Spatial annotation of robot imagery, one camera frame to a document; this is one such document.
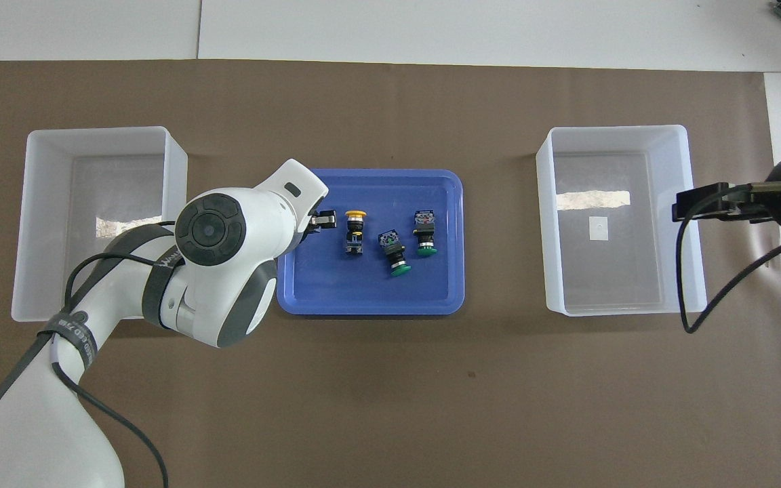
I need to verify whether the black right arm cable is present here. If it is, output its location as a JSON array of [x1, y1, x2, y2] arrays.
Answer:
[[675, 183, 781, 360]]

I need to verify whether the translucent white plastic box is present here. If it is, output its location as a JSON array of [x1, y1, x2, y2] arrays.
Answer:
[[11, 126, 188, 323], [536, 125, 708, 317]]

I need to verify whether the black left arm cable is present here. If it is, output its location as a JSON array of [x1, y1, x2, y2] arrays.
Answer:
[[52, 220, 171, 488]]

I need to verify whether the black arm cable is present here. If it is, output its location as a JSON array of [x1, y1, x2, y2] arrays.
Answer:
[[52, 220, 171, 488], [675, 183, 781, 360]]

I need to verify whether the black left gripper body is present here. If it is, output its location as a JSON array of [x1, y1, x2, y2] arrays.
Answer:
[[294, 213, 318, 248]]

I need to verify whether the yellow push button switch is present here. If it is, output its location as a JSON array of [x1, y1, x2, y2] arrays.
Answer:
[[344, 210, 367, 256]]

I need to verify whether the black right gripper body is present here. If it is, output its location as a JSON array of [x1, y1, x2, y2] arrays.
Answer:
[[702, 182, 774, 221]]

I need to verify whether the blue plastic tray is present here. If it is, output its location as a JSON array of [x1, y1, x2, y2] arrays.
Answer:
[[277, 169, 465, 316]]

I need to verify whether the brown paper table mat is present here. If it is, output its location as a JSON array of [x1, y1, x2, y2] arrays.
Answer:
[[0, 60, 781, 488]]

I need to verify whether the green push button switch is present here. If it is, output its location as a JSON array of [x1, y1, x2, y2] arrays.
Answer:
[[377, 230, 412, 279], [413, 210, 439, 258]]

